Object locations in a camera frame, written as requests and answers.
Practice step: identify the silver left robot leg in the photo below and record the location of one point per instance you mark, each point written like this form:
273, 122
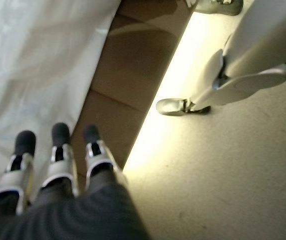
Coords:
258, 37

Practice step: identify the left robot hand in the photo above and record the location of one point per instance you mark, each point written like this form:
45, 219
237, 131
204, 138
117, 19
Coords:
70, 212

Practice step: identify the white duvet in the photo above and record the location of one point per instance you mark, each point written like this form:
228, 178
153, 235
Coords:
37, 75

